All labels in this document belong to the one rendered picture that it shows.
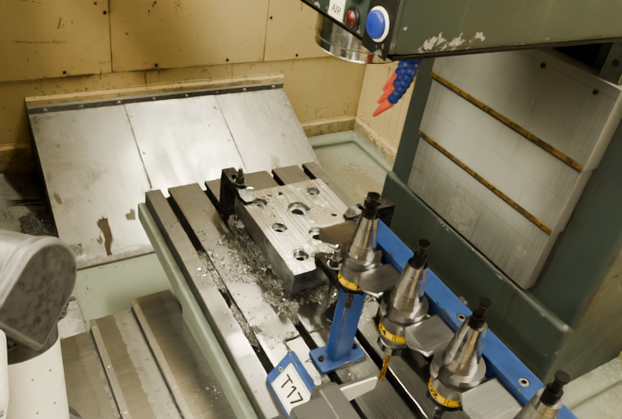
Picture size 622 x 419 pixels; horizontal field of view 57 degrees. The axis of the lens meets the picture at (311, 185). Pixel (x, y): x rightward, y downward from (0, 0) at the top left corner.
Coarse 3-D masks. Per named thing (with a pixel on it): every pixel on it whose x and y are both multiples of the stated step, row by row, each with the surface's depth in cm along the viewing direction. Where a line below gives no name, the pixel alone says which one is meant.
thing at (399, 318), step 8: (392, 288) 80; (384, 296) 78; (424, 296) 79; (384, 304) 77; (424, 304) 78; (384, 312) 78; (392, 312) 77; (400, 312) 76; (416, 312) 76; (424, 312) 76; (392, 320) 77; (400, 320) 76; (408, 320) 75; (416, 320) 76; (400, 328) 76
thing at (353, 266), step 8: (344, 240) 87; (344, 248) 85; (344, 256) 85; (376, 256) 85; (344, 264) 86; (352, 264) 83; (360, 264) 83; (368, 264) 83; (376, 264) 84; (352, 272) 84
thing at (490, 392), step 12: (480, 384) 69; (492, 384) 69; (504, 384) 69; (468, 396) 67; (480, 396) 67; (492, 396) 68; (504, 396) 68; (468, 408) 66; (480, 408) 66; (492, 408) 66; (504, 408) 66; (516, 408) 67
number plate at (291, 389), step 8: (288, 368) 99; (280, 376) 100; (288, 376) 99; (296, 376) 98; (272, 384) 100; (280, 384) 99; (288, 384) 98; (296, 384) 97; (304, 384) 96; (280, 392) 98; (288, 392) 97; (296, 392) 97; (304, 392) 96; (280, 400) 98; (288, 400) 97; (296, 400) 96; (304, 400) 95; (288, 408) 96
